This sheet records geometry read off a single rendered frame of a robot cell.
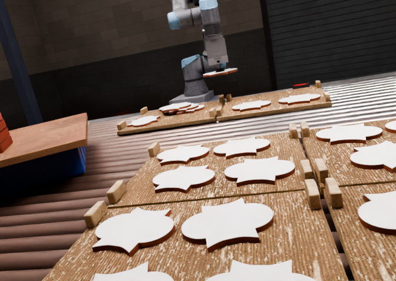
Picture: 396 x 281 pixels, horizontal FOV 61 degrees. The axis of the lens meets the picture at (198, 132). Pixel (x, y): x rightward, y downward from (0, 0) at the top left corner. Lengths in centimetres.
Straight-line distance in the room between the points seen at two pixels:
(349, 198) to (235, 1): 579
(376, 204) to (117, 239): 39
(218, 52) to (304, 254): 110
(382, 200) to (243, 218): 21
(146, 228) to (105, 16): 673
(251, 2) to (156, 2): 177
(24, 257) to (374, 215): 57
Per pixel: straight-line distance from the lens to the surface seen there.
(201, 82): 202
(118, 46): 708
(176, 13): 155
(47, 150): 91
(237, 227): 52
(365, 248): 48
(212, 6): 145
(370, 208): 54
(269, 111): 123
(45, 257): 67
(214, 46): 144
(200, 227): 53
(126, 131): 138
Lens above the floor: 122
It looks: 15 degrees down
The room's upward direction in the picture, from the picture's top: 11 degrees counter-clockwise
